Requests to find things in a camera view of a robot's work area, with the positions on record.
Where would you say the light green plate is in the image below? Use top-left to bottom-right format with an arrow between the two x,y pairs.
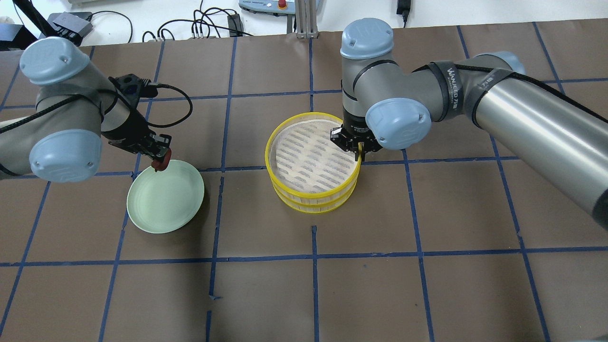
126,160 -> 206,234

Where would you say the aluminium frame post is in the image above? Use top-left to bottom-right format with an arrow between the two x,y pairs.
294,0 -> 319,39

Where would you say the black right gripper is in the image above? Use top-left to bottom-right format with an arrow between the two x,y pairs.
330,111 -> 382,162

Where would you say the yellow steamer basket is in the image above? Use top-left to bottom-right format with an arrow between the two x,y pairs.
264,112 -> 362,199
272,182 -> 357,214

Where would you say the dark red bun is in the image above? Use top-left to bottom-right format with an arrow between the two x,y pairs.
153,149 -> 172,171

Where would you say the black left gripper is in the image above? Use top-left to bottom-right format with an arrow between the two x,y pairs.
101,74 -> 172,171

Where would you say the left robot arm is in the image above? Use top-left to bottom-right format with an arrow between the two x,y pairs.
0,37 -> 171,183

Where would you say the black power adapter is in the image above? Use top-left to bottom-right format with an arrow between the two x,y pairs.
396,0 -> 412,26

